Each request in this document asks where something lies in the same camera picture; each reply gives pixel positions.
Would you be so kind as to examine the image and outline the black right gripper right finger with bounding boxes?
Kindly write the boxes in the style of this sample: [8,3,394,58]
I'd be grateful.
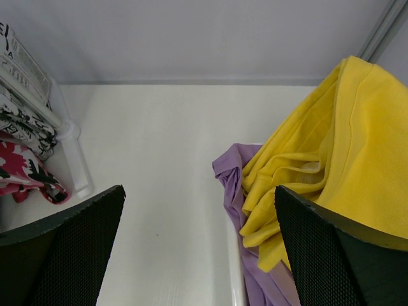
[275,186,407,305]

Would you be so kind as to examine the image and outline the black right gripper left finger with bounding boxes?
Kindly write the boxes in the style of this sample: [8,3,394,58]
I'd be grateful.
[1,185,126,305]

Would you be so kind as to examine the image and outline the purple trousers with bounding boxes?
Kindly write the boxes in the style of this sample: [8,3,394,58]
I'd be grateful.
[212,143,300,305]

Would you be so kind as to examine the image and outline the yellow trousers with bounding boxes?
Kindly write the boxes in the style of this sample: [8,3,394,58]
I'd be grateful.
[240,56,407,272]

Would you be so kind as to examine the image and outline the pink camouflage trousers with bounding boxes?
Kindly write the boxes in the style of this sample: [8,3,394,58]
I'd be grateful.
[1,132,71,205]

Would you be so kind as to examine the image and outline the white black print trousers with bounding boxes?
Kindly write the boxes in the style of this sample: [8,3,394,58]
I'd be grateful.
[1,20,57,160]

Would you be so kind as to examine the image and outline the white plastic basket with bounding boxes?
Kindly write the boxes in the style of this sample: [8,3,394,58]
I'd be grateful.
[226,215,248,306]

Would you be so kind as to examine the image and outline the white and metal clothes rack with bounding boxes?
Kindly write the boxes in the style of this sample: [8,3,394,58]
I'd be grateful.
[43,78,94,198]

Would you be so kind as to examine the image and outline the aluminium frame post right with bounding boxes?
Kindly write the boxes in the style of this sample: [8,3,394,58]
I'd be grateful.
[358,0,407,63]

